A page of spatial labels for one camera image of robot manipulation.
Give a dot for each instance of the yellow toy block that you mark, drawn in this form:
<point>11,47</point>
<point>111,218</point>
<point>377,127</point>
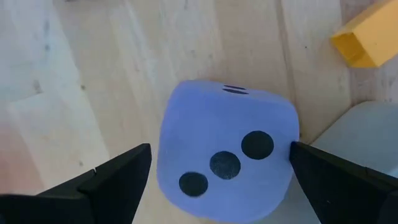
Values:
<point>370,37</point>

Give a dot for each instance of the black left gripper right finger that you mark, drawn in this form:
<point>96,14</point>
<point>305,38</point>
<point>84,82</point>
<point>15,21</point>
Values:
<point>342,193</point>

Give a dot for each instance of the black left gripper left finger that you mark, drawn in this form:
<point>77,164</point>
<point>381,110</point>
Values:
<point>118,193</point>

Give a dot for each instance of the purple soft die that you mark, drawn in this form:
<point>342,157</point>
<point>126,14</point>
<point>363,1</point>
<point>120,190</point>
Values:
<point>211,124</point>

